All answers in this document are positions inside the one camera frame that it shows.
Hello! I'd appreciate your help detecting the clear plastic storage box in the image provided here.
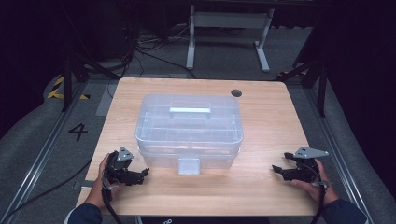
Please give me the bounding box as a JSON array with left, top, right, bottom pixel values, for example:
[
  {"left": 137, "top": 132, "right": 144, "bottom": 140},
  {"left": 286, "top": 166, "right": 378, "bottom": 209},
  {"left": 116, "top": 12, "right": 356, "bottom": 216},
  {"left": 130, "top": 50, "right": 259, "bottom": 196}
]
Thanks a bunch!
[{"left": 134, "top": 93, "right": 245, "bottom": 176}]

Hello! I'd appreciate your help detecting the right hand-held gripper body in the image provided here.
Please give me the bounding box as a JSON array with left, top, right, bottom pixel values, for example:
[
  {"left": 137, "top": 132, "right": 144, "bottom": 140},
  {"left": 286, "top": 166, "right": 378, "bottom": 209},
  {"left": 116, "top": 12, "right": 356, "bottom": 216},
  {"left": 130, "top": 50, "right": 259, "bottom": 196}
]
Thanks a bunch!
[{"left": 289, "top": 146, "right": 330, "bottom": 185}]

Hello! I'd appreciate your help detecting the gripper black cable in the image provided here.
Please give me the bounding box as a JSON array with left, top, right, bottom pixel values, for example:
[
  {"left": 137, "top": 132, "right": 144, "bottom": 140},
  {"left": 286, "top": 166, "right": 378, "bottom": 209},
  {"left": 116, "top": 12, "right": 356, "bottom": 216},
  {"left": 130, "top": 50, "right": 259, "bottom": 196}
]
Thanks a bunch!
[
  {"left": 101, "top": 185, "right": 124, "bottom": 224},
  {"left": 308, "top": 182, "right": 327, "bottom": 224}
]

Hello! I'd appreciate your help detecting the white metal desk frame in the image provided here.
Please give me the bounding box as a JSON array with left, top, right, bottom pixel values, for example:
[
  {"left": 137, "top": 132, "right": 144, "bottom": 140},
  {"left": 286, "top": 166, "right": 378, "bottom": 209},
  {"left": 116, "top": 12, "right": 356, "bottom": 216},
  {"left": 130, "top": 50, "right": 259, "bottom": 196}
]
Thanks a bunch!
[{"left": 185, "top": 4, "right": 276, "bottom": 74}]

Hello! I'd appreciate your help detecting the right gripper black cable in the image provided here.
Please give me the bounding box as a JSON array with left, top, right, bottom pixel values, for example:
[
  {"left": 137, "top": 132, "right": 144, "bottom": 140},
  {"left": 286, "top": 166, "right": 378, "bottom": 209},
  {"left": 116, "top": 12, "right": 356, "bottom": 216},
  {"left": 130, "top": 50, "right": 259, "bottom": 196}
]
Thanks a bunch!
[{"left": 308, "top": 182, "right": 327, "bottom": 224}]

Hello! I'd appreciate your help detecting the black tripod stand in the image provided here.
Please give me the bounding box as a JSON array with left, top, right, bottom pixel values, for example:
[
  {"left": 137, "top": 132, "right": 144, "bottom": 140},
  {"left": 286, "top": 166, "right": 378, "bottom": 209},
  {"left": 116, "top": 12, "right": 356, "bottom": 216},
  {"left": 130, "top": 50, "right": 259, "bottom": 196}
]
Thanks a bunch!
[
  {"left": 276, "top": 57, "right": 329, "bottom": 118},
  {"left": 60, "top": 50, "right": 121, "bottom": 113}
]

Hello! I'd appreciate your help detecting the metal floor rail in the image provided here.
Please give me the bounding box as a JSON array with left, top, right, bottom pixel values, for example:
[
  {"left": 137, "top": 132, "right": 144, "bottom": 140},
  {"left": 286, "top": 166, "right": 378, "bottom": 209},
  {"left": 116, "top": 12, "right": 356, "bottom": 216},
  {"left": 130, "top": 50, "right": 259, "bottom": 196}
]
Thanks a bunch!
[
  {"left": 302, "top": 87, "right": 376, "bottom": 224},
  {"left": 0, "top": 81, "right": 90, "bottom": 220}
]

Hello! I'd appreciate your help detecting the person's left hand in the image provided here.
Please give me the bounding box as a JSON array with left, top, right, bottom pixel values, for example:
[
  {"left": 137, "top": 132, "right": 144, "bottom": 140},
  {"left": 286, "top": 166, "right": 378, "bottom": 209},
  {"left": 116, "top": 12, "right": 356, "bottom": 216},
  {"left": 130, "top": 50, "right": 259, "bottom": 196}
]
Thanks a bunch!
[{"left": 85, "top": 152, "right": 120, "bottom": 210}]

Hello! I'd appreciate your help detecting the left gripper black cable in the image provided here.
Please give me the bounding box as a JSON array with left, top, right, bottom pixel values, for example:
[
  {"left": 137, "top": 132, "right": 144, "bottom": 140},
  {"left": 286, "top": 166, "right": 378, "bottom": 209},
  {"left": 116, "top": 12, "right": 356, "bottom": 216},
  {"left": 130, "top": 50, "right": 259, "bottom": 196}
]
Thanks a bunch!
[{"left": 101, "top": 185, "right": 124, "bottom": 224}]

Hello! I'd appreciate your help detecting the yellow black hazard tape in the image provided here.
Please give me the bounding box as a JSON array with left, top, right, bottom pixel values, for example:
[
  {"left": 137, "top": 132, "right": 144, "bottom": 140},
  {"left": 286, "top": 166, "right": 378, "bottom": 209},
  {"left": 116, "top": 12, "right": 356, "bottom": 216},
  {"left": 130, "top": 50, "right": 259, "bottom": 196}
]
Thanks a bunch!
[{"left": 46, "top": 76, "right": 92, "bottom": 101}]

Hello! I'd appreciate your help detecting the person's right hand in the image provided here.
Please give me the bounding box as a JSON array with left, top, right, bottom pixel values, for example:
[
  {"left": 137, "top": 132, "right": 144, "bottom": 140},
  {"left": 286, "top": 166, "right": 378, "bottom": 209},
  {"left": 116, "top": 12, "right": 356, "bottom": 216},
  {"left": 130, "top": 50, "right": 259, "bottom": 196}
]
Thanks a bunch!
[{"left": 290, "top": 158, "right": 340, "bottom": 207}]

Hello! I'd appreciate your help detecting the tangle of floor cables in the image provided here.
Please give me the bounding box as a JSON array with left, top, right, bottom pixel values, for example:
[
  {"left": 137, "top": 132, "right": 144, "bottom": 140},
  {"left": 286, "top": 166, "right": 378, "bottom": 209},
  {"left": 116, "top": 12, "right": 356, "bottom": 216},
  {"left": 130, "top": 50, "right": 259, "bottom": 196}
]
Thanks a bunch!
[{"left": 122, "top": 22, "right": 198, "bottom": 80}]

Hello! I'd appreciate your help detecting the black floor cable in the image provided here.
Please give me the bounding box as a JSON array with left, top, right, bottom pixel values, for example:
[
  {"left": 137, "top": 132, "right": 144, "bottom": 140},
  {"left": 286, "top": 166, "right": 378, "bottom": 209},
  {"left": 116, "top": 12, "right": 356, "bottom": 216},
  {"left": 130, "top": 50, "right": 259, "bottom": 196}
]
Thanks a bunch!
[{"left": 0, "top": 158, "right": 93, "bottom": 224}]

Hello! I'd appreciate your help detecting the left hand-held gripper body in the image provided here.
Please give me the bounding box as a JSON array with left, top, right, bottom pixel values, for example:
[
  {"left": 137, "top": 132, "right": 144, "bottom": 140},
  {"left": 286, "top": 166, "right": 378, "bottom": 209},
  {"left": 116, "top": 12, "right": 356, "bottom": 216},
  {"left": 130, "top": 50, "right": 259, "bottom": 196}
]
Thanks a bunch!
[{"left": 103, "top": 146, "right": 140, "bottom": 188}]

